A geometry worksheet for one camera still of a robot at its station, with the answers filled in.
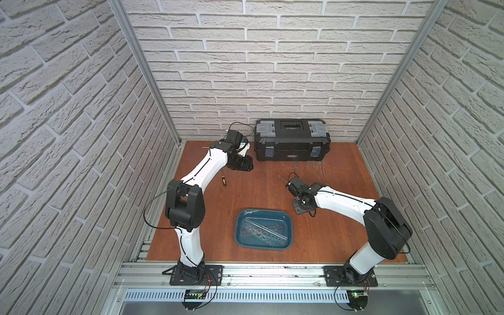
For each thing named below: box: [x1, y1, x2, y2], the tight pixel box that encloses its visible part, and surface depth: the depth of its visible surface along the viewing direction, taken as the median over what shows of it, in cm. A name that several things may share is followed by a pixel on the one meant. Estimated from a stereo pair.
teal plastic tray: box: [234, 208, 294, 251], surface depth 87 cm
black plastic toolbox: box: [253, 118, 332, 162], surface depth 102 cm
